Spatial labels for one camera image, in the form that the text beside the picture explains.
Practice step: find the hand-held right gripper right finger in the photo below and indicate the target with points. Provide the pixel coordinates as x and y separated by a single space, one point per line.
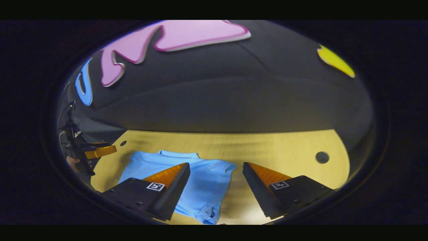
259 192

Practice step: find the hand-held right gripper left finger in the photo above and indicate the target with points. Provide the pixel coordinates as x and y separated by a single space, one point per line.
175 190

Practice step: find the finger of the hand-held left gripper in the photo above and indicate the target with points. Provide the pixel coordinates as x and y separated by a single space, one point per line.
100 152
100 144

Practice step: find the light blue polo T-shirt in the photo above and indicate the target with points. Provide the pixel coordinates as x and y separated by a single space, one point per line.
207 187

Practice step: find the black backdrop cloth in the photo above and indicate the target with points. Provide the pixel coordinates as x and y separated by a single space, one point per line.
217 100

